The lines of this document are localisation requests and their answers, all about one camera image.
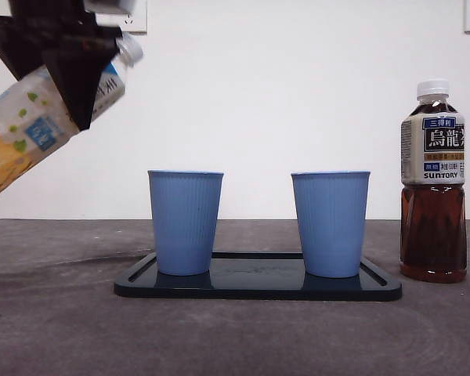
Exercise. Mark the pale grey camera box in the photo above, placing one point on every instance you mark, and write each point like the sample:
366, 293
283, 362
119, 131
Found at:
109, 6

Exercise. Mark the jasmine oolong tea bottle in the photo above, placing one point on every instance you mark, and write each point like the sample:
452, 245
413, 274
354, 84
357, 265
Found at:
23, 121

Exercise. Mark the dark oolong tea bottle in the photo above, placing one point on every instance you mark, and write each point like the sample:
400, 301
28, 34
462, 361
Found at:
432, 235

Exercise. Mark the blue ribbed plastic cup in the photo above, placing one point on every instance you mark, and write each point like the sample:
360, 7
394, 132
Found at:
331, 227
184, 227

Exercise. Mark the dark teal plastic tray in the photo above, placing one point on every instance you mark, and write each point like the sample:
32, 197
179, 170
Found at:
254, 288

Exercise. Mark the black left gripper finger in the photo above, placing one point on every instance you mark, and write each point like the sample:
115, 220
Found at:
82, 86
15, 47

